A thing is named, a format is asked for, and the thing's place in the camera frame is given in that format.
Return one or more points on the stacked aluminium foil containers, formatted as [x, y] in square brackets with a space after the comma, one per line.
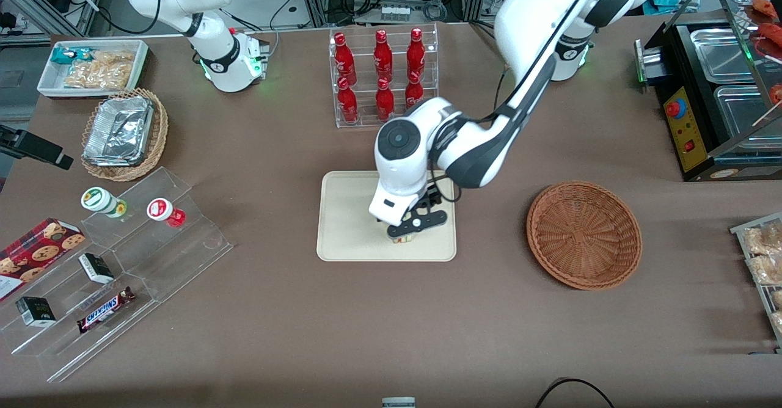
[119, 130]

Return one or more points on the red emergency stop button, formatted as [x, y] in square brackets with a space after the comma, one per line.
[673, 109]

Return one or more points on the clear acrylic bottle rack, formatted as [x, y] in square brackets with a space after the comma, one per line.
[366, 124]

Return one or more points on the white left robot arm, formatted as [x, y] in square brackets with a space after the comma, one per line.
[531, 29]

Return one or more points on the red lid cup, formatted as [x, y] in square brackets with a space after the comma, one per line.
[162, 210]

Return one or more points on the bagged pastry snack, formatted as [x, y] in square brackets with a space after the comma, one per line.
[763, 240]
[767, 269]

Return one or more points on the Snickers chocolate bar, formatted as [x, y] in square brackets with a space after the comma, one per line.
[104, 310]

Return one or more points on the clear bag of crackers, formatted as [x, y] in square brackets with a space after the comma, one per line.
[116, 57]
[98, 77]

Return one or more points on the beige plastic tray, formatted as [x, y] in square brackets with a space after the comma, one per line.
[348, 225]

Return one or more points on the red cola bottle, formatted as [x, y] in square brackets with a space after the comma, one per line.
[347, 102]
[383, 54]
[385, 101]
[344, 57]
[413, 90]
[416, 52]

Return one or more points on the grey device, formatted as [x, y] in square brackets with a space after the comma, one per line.
[398, 402]

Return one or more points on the oval light wicker basket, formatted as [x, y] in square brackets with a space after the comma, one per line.
[160, 127]

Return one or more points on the triangle sandwich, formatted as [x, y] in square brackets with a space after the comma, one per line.
[405, 239]

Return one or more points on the small black box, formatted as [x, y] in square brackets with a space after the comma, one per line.
[96, 267]
[35, 311]

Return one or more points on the white rectangular snack bin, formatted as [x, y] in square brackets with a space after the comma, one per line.
[49, 81]

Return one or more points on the red tartan cookie box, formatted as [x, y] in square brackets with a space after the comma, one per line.
[36, 252]

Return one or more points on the teal snack packet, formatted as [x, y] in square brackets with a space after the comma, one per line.
[67, 55]

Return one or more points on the white power strip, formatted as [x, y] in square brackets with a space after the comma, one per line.
[396, 13]

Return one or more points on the round brown wicker basket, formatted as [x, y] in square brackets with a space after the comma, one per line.
[583, 234]

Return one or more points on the clear acrylic step shelf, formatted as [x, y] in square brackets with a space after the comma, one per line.
[183, 255]

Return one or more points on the black food warmer appliance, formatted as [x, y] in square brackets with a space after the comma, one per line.
[702, 90]

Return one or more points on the green lid white cup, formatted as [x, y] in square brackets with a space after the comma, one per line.
[98, 200]

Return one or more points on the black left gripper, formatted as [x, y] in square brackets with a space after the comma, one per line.
[431, 198]

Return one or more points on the silver box with green light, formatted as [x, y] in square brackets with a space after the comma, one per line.
[649, 63]

